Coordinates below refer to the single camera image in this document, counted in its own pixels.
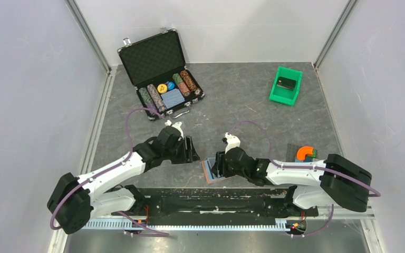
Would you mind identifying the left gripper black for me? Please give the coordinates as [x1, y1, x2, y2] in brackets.
[163, 135, 200, 164]

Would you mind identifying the tan leather card holder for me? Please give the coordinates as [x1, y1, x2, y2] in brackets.
[201, 157, 236, 184]

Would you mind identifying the black credit card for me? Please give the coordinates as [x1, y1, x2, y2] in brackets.
[277, 76, 297, 91]

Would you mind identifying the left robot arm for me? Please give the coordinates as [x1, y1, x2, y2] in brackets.
[47, 124, 199, 235]

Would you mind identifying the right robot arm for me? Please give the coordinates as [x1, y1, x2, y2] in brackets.
[210, 147, 376, 215]

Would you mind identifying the blue playing card deck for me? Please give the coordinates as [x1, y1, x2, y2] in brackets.
[161, 89, 185, 109]

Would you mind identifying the purple poker chip row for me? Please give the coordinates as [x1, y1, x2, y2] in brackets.
[147, 84, 167, 113]

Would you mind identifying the orange brown chip row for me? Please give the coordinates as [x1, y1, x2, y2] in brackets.
[179, 70, 202, 95]

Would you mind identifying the green red chip row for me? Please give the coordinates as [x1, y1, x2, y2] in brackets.
[172, 73, 190, 97]

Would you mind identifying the blue dealer button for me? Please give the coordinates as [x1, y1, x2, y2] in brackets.
[166, 82, 175, 90]

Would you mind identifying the yellow dealer button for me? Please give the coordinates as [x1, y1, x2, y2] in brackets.
[157, 83, 168, 94]

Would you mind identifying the green poker chip row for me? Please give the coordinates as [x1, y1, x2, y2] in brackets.
[139, 87, 156, 109]

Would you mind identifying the colourful toy block set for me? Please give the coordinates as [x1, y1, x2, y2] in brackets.
[286, 143, 318, 162]

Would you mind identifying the green plastic bin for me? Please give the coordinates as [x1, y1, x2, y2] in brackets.
[269, 66, 303, 106]

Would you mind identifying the black poker chip case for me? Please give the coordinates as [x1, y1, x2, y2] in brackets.
[117, 28, 205, 121]

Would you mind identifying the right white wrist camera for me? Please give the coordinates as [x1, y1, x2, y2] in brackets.
[222, 133, 240, 153]

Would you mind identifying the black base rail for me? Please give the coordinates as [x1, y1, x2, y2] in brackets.
[125, 188, 319, 228]

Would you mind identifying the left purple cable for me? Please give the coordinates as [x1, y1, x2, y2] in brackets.
[50, 107, 170, 238]

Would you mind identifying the purple cable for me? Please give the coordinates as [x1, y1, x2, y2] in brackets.
[50, 107, 170, 238]
[227, 120, 381, 238]

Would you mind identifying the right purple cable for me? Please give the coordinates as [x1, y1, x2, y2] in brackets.
[227, 120, 381, 238]

